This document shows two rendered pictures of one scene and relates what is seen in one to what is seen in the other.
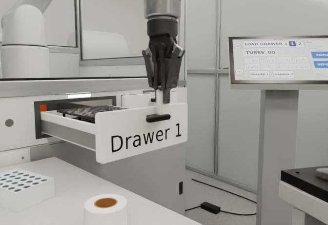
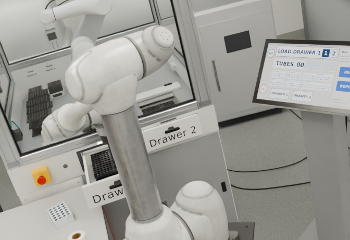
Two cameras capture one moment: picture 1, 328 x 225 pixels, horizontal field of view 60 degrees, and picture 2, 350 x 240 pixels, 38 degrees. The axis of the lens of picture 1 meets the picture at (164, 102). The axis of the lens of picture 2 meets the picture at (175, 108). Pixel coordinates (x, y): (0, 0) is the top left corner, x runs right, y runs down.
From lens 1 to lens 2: 1.74 m
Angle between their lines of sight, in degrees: 40
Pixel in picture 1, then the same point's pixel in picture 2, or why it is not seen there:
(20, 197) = (56, 223)
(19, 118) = (70, 162)
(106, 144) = (90, 200)
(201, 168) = not seen: outside the picture
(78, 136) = not seen: hidden behind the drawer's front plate
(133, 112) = (103, 182)
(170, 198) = not seen: hidden behind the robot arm
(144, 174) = (177, 180)
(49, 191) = (71, 218)
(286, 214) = (337, 219)
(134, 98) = (151, 132)
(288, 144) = (329, 156)
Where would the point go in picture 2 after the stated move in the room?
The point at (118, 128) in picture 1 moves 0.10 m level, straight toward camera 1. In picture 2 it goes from (96, 191) to (83, 206)
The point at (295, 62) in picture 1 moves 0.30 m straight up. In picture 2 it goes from (319, 80) to (311, 13)
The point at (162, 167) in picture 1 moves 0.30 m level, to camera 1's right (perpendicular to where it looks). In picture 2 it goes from (197, 173) to (250, 181)
